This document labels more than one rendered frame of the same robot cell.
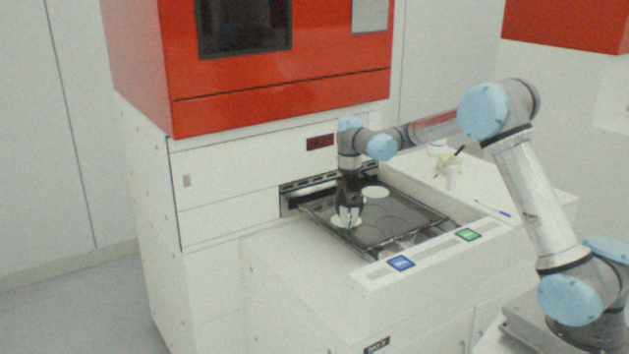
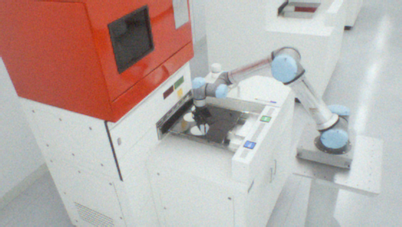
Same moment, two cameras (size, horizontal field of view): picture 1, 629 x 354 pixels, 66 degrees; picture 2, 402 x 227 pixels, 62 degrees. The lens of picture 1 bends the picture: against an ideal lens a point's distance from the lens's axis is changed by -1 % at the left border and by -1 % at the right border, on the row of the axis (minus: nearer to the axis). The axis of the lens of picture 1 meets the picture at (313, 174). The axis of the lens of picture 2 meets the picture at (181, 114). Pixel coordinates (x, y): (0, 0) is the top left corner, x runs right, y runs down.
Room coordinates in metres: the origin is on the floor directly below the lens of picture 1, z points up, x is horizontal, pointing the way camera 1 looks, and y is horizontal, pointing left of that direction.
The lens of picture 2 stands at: (-0.05, 0.62, 2.11)
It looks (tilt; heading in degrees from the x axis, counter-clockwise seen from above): 33 degrees down; 337
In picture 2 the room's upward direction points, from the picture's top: 7 degrees counter-clockwise
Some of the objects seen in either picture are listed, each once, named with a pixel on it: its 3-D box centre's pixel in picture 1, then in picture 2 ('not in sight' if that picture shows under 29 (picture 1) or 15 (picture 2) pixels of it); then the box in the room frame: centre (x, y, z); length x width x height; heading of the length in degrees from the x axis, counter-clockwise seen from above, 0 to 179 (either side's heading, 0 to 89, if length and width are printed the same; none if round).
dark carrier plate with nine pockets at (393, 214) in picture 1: (371, 211); (206, 121); (1.50, -0.20, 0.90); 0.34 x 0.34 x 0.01; 33
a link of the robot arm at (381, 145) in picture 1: (378, 144); (217, 89); (1.32, -0.19, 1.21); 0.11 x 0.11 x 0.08; 40
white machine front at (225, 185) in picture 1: (288, 169); (157, 113); (1.58, 0.09, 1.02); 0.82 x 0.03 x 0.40; 123
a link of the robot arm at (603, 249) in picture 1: (602, 268); (336, 118); (0.92, -0.65, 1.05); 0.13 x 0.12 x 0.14; 130
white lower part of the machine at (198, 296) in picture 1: (254, 269); (131, 172); (1.87, 0.27, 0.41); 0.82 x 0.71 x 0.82; 123
